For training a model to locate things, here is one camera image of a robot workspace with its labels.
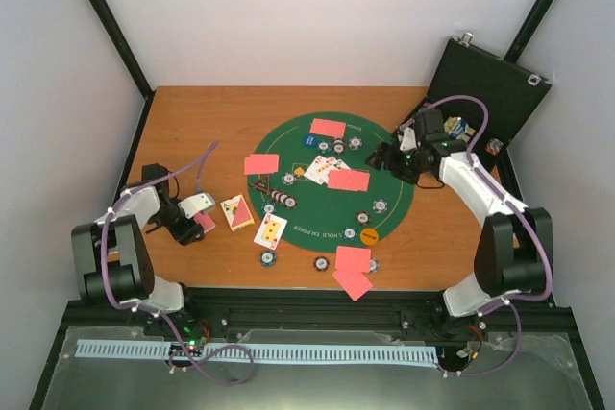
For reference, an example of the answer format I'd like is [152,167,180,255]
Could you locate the red-backed playing card deck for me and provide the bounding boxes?
[194,212,216,233]

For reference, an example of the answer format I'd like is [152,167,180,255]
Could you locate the light blue chip top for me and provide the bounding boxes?
[348,136,362,151]

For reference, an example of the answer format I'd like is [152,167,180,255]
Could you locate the black red chip top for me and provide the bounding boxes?
[332,137,346,155]

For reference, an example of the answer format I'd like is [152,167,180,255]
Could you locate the face-up red king card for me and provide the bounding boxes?
[253,213,287,251]

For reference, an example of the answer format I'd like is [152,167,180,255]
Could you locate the spread black red chips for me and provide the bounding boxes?
[270,189,297,209]

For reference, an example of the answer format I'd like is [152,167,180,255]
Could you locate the light blue poker chip stack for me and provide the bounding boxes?
[369,258,379,274]

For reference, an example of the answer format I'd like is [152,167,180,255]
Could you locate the black red poker chip stack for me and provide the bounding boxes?
[313,256,330,272]

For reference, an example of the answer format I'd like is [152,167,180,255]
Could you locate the red-backed card bottom edge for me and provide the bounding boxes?
[332,270,373,301]

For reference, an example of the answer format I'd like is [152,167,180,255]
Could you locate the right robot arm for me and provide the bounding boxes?
[365,109,554,318]

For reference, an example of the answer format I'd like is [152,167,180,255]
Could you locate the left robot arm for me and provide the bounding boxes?
[71,163,215,336]

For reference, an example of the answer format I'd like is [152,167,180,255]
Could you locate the blue card deck in case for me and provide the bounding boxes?
[444,117,476,143]

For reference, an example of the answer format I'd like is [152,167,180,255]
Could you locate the yellow playing card box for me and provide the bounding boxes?
[220,194,255,231]

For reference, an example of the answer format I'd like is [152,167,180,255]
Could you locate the round green poker mat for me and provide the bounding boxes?
[249,112,414,253]

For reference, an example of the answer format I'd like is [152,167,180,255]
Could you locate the blue small blind button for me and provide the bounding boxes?
[302,133,319,148]

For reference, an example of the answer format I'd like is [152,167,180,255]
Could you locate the chips in case right slot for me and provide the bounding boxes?
[485,138,504,157]

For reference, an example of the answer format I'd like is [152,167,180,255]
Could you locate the orange big blind button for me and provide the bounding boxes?
[359,228,380,246]

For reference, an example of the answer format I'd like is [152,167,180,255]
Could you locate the black triangular all-in marker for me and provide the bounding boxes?
[250,175,271,195]

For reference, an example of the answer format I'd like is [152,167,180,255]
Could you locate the black poker case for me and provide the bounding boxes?
[410,37,552,171]

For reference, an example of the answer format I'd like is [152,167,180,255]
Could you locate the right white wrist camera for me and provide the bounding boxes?
[398,126,417,153]

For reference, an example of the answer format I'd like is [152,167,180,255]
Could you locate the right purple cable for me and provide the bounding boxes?
[422,95,554,378]

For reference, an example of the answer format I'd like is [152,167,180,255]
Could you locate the black aluminium frame rail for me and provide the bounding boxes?
[59,288,580,346]

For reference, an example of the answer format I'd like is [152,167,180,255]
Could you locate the light blue cable duct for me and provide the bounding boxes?
[74,339,438,368]

